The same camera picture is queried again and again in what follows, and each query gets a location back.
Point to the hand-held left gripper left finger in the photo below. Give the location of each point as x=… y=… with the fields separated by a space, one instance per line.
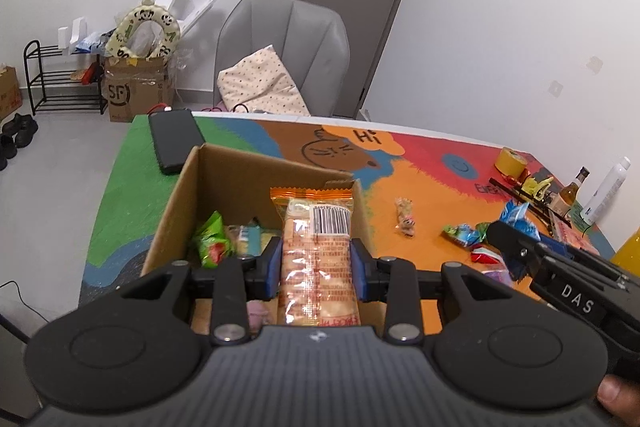
x=274 y=267

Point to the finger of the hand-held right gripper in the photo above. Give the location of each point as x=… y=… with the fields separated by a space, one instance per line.
x=515 y=247

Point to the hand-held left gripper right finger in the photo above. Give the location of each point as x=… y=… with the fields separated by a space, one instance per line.
x=357 y=269

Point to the orange cracker packet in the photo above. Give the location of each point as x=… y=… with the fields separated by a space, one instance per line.
x=315 y=267

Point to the green red snack packet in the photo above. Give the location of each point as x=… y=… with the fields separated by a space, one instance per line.
x=212 y=244

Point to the brown cardboard box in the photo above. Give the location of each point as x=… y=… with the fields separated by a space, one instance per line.
x=220 y=177

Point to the person's right hand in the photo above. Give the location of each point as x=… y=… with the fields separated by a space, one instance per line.
x=622 y=402

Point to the small red snack packet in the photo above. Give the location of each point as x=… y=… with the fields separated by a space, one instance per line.
x=484 y=255

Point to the purple round bread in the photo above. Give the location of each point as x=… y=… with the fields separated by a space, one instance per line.
x=260 y=314

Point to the green blue snack packet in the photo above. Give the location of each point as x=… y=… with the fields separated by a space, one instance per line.
x=462 y=234

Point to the red plastic packet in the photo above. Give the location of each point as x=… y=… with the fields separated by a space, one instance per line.
x=572 y=234

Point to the black hanger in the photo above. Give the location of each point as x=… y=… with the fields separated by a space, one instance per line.
x=505 y=188

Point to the yellow clip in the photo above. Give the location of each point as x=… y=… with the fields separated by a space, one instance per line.
x=536 y=186

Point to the orange juice bottle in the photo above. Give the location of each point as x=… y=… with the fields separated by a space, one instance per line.
x=630 y=254

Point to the small bear candy packet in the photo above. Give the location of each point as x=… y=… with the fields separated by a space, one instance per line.
x=406 y=217

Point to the brown glass bottle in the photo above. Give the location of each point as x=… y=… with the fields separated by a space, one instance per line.
x=570 y=197

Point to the yellow tape roll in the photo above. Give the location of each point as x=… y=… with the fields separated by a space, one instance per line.
x=510 y=162

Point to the white spray bottle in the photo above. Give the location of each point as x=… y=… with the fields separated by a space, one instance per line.
x=605 y=192

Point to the colourful cartoon table mat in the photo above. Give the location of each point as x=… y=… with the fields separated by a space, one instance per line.
x=425 y=167

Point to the black power bank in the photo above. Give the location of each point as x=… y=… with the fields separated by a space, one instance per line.
x=175 y=139

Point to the white socket cover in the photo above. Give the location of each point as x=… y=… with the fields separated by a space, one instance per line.
x=595 y=64
x=556 y=88

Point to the dotted cream cushion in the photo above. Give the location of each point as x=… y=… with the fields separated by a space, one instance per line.
x=260 y=82

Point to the taped cardboard box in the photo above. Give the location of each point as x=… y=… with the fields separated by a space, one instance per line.
x=140 y=92

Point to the grey brown door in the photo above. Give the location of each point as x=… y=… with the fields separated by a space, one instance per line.
x=350 y=32

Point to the grey chair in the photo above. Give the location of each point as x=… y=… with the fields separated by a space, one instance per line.
x=285 y=27

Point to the black shoe rack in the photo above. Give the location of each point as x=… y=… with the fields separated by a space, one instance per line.
x=60 y=79

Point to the black shoe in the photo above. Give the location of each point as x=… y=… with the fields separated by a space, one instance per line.
x=22 y=127
x=7 y=152

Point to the blue plastic bag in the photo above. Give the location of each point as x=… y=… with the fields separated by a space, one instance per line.
x=92 y=42

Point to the brown carton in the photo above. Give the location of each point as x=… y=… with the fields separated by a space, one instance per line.
x=9 y=92

